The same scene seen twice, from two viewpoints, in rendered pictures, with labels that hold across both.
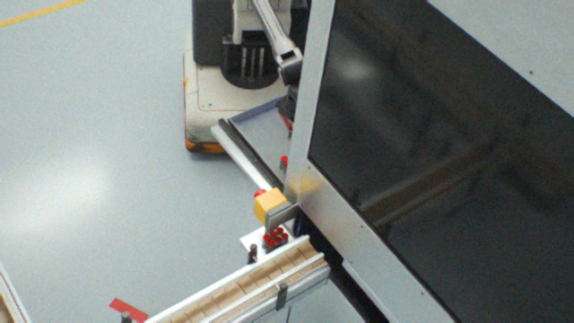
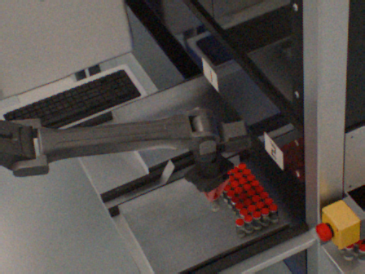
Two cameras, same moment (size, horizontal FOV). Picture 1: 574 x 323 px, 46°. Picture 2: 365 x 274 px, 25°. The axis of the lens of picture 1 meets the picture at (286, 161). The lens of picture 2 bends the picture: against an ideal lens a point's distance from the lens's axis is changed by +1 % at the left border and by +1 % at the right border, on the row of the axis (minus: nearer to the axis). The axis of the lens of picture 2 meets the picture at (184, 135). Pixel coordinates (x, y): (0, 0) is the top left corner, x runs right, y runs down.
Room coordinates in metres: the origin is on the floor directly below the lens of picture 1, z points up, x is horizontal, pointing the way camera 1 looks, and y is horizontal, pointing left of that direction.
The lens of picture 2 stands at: (0.94, 1.18, 2.41)
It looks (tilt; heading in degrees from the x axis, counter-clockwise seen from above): 44 degrees down; 293
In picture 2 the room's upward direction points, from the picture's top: 9 degrees counter-clockwise
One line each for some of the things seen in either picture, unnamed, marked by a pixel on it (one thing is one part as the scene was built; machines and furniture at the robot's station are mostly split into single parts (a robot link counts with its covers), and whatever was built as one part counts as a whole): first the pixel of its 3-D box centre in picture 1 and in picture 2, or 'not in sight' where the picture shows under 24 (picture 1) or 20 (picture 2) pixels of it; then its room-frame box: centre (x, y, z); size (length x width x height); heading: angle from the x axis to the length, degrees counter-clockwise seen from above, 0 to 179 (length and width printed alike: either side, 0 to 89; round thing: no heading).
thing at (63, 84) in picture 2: not in sight; (68, 99); (2.00, -0.47, 0.79); 0.45 x 0.28 x 0.03; 42
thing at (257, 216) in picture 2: not in sight; (241, 198); (1.34, -0.08, 0.90); 0.18 x 0.02 x 0.05; 131
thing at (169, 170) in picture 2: not in sight; (149, 181); (1.58, -0.09, 0.91); 0.14 x 0.03 x 0.06; 42
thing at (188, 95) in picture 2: not in sight; (185, 120); (1.56, -0.34, 0.90); 0.34 x 0.26 x 0.04; 42
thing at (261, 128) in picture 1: (291, 141); (202, 218); (1.42, -0.01, 0.90); 0.34 x 0.26 x 0.04; 41
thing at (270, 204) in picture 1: (272, 208); (343, 223); (1.08, 0.02, 0.99); 0.08 x 0.07 x 0.07; 42
